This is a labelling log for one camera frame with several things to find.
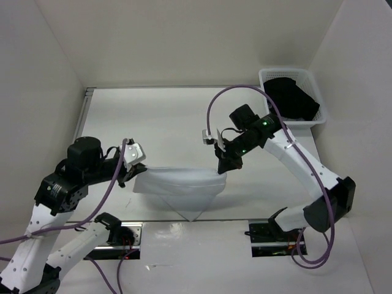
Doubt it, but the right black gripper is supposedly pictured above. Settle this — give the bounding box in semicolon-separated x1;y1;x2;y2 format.
214;132;258;173

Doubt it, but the white skirt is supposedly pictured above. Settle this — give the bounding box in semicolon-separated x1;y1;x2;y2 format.
133;167;227;222

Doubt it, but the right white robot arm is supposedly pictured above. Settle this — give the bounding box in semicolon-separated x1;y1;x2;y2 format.
214;104;356;241

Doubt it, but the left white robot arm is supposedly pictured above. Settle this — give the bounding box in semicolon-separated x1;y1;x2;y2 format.
1;137;147;293

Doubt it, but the black skirt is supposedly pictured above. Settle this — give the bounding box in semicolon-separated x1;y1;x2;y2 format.
263;77;320;121

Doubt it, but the white plastic basket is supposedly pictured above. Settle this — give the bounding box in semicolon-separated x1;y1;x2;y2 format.
258;67;327;129

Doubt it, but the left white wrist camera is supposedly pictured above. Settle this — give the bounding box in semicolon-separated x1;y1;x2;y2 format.
123;143;146;171

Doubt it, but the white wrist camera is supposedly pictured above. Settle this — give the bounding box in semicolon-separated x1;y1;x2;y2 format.
123;143;146;171
202;129;226;152

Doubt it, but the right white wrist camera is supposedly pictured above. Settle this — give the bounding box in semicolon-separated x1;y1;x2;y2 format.
202;129;226;152

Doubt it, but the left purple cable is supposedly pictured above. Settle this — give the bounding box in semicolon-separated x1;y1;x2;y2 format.
0;138;132;294

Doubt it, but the purple cable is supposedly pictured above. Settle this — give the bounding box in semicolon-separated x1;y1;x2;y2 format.
205;85;336;269
0;138;132;294

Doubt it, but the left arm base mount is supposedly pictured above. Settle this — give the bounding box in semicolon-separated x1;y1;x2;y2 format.
87;222;143;260

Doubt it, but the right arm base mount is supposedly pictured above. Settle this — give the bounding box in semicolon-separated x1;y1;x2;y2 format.
244;220;300;258

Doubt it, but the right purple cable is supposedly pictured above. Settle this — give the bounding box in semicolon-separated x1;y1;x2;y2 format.
205;85;336;269

